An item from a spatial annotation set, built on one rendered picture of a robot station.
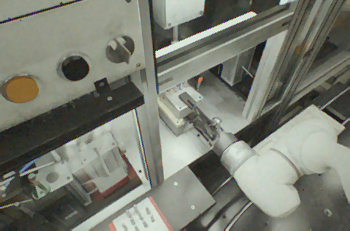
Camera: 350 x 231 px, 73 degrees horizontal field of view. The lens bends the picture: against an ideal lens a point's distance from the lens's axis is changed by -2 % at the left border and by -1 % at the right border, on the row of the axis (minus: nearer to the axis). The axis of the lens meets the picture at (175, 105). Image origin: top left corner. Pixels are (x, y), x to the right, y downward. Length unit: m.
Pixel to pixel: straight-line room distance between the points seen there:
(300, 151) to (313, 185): 0.49
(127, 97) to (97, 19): 0.11
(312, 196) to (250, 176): 0.50
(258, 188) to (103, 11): 0.52
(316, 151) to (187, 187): 0.36
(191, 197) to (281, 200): 0.25
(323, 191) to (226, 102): 0.52
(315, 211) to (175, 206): 0.57
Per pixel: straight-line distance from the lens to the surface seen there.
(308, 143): 0.66
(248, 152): 0.67
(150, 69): 0.38
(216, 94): 0.96
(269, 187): 0.64
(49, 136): 0.32
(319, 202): 1.12
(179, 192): 0.74
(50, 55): 0.30
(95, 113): 0.32
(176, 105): 0.76
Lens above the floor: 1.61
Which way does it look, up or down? 50 degrees down
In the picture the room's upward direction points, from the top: straight up
